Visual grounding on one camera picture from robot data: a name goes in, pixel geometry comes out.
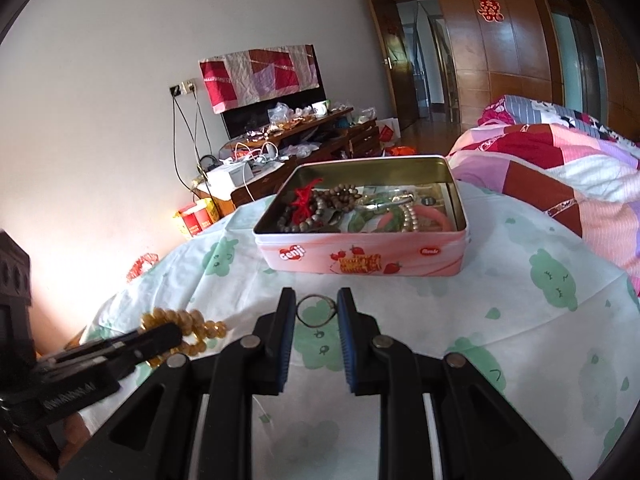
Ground yellow amber bead bracelet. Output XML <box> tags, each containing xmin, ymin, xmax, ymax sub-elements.
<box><xmin>138</xmin><ymin>306</ymin><xmax>229</xmax><ymax>369</ymax></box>

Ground silver ring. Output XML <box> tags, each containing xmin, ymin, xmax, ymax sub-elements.
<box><xmin>295</xmin><ymin>292</ymin><xmax>343</xmax><ymax>330</ymax></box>

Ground red string coin pendant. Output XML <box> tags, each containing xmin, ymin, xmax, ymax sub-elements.
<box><xmin>290</xmin><ymin>178</ymin><xmax>322</xmax><ymax>224</ymax></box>

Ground pearl necklace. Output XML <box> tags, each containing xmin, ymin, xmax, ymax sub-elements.
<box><xmin>397</xmin><ymin>199</ymin><xmax>421</xmax><ymax>234</ymax></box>

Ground silver bangle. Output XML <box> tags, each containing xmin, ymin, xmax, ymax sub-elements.
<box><xmin>355</xmin><ymin>192</ymin><xmax>416</xmax><ymax>214</ymax></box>

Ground dark brown bead bracelet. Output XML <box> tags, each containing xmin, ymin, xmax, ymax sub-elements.
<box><xmin>274</xmin><ymin>183</ymin><xmax>367</xmax><ymax>233</ymax></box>

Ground left hand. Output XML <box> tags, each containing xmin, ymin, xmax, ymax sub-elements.
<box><xmin>58</xmin><ymin>413</ymin><xmax>92</xmax><ymax>469</ymax></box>

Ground red plastic bag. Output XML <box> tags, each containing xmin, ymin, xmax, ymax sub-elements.
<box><xmin>126</xmin><ymin>252</ymin><xmax>160</xmax><ymax>282</ymax></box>

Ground white cloth green clouds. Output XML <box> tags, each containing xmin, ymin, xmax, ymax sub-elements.
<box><xmin>84</xmin><ymin>183</ymin><xmax>639</xmax><ymax>479</ymax></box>

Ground red white carton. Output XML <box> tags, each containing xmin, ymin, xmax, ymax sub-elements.
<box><xmin>172</xmin><ymin>198</ymin><xmax>220</xmax><ymax>237</ymax></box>

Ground white box device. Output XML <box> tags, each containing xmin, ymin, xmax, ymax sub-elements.
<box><xmin>205</xmin><ymin>162</ymin><xmax>256</xmax><ymax>200</ymax></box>

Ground black television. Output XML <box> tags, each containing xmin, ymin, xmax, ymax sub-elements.
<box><xmin>219</xmin><ymin>58</ymin><xmax>326</xmax><ymax>139</ymax></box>

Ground pink cookie tin box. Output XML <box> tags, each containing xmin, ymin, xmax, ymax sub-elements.
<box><xmin>254</xmin><ymin>155</ymin><xmax>469</xmax><ymax>276</ymax></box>

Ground patchwork pink red quilt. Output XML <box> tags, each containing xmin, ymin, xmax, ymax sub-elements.
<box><xmin>448</xmin><ymin>94</ymin><xmax>639</xmax><ymax>290</ymax></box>

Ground patchwork cloth on television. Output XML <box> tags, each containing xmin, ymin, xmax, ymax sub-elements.
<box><xmin>198</xmin><ymin>44</ymin><xmax>320</xmax><ymax>115</ymax></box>

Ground wooden tv cabinet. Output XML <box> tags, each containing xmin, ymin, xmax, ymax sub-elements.
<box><xmin>214</xmin><ymin>108</ymin><xmax>382</xmax><ymax>211</ymax></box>

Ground wooden door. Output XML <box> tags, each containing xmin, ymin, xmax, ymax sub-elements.
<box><xmin>368</xmin><ymin>0</ymin><xmax>420</xmax><ymax>130</ymax></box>

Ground wooden wardrobe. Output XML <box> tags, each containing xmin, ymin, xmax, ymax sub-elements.
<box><xmin>438</xmin><ymin>0</ymin><xmax>639</xmax><ymax>139</ymax></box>

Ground red double happiness sticker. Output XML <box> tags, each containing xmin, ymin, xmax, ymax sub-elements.
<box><xmin>476</xmin><ymin>0</ymin><xmax>504</xmax><ymax>23</ymax></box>

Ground wall power socket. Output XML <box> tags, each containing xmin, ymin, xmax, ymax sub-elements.
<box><xmin>169</xmin><ymin>79</ymin><xmax>196</xmax><ymax>98</ymax></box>

